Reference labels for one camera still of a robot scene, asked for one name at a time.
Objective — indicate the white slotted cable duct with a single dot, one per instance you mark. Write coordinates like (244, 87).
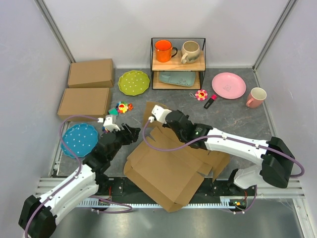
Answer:
(223, 203)

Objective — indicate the rainbow flower plush toy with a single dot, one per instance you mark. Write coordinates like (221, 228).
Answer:
(122, 107)

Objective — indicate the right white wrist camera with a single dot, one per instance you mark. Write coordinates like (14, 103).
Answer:
(159, 114)

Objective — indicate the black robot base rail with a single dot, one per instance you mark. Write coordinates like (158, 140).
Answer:
(124, 190)

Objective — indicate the folded cardboard box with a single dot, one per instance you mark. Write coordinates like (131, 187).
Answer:
(93, 102)
(91, 74)

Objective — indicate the brown cardboard box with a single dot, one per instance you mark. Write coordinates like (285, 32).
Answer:
(156, 158)

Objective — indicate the blue dotted plate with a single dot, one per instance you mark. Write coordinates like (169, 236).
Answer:
(81, 139)

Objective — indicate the black pink marker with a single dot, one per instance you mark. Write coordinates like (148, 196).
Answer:
(210, 101)

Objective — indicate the pink plate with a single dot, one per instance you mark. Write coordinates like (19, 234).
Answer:
(228, 85)

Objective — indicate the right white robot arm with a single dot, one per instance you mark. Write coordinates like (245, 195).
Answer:
(272, 160)

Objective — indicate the teal rectangular dish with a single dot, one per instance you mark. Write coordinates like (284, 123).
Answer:
(177, 79)

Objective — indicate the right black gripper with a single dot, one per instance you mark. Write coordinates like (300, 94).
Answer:
(165, 125)

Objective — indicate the orange mug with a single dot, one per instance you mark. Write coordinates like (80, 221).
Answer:
(164, 50)

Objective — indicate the front folded cardboard box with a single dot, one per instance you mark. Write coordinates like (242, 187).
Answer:
(93, 102)

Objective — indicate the pink mug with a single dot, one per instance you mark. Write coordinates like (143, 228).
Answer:
(256, 97)

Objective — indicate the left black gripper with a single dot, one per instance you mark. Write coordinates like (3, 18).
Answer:
(130, 134)

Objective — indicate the beige ceramic mug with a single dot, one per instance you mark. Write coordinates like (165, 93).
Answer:
(190, 52)

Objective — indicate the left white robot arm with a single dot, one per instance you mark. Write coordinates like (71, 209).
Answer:
(40, 215)

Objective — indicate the green dotted plate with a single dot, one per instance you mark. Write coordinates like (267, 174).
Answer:
(133, 83)

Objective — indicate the small rainbow flower plush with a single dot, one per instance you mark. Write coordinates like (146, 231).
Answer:
(104, 129)

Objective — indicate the rear folded cardboard box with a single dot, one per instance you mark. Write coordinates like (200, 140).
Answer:
(91, 74)

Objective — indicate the black wire wooden shelf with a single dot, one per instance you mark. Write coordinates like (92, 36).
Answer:
(161, 71)

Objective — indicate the pink flower plush keychain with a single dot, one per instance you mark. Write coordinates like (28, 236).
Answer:
(200, 95)

